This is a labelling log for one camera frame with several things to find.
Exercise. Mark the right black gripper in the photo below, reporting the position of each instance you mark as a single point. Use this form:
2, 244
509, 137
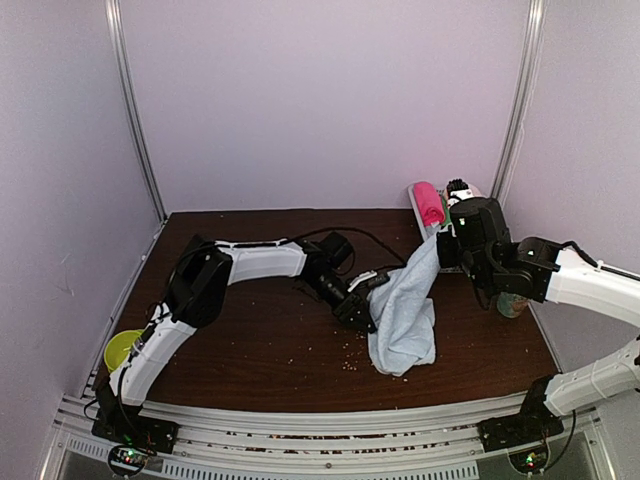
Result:
446, 257

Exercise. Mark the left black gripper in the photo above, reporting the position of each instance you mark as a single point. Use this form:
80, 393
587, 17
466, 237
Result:
351, 307

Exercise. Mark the white plastic basket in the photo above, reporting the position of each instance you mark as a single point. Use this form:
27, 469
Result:
429, 232

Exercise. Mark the magenta pink towel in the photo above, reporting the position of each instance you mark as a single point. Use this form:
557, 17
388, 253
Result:
429, 204

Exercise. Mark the light blue towel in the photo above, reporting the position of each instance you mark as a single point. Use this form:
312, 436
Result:
404, 315

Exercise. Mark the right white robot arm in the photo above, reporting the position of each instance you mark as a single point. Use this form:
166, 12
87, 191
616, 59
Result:
589, 311

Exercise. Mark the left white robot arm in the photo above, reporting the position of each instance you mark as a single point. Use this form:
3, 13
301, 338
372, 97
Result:
196, 291

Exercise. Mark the cream patterned mug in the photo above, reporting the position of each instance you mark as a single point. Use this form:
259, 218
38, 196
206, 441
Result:
511, 305

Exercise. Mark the green bowl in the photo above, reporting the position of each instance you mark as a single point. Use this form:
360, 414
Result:
119, 347

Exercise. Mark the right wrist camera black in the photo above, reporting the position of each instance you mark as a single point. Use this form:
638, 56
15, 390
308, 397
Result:
478, 221

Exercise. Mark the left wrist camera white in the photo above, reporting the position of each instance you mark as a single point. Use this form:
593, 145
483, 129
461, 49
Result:
369, 279

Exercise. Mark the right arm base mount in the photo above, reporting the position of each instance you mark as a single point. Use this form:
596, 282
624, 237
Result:
524, 427

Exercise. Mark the aluminium front rail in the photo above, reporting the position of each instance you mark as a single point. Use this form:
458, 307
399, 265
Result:
438, 442

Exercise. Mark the right aluminium post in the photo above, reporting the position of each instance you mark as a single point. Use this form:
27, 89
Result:
524, 92

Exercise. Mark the aluminium post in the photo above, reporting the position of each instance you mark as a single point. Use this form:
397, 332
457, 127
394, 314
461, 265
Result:
524, 92
117, 35

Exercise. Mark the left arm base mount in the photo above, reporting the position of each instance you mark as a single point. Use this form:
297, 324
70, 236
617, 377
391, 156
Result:
138, 431

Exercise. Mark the left aluminium post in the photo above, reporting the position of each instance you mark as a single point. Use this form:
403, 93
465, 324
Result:
117, 35

